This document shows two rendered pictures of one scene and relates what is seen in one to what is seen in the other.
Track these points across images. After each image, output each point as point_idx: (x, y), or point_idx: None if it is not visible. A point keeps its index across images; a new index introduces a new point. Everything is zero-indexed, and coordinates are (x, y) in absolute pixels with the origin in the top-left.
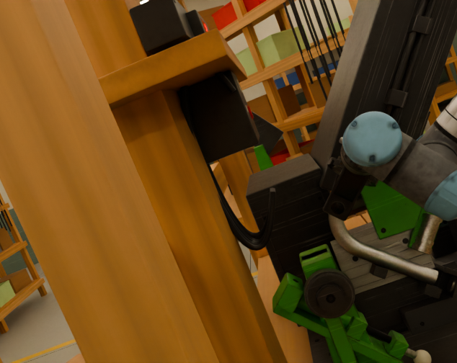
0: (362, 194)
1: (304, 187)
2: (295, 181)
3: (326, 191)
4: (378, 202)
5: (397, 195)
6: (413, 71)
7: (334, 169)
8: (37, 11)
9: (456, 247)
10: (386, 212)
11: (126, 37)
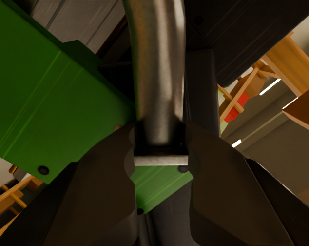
0: (104, 86)
1: (245, 27)
2: (275, 31)
3: (190, 42)
4: (55, 87)
5: (28, 123)
6: None
7: (253, 182)
8: None
9: None
10: (17, 71)
11: None
